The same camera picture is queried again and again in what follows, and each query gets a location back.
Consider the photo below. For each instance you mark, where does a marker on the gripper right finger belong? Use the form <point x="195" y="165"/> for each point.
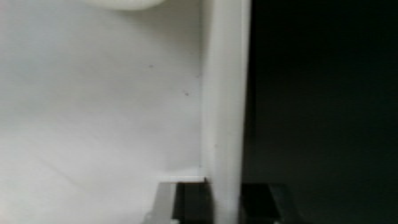
<point x="267" y="204"/>

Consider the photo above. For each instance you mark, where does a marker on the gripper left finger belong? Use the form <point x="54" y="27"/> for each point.
<point x="182" y="204"/>

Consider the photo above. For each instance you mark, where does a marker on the white square tabletop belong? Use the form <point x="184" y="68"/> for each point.
<point x="124" y="75"/>

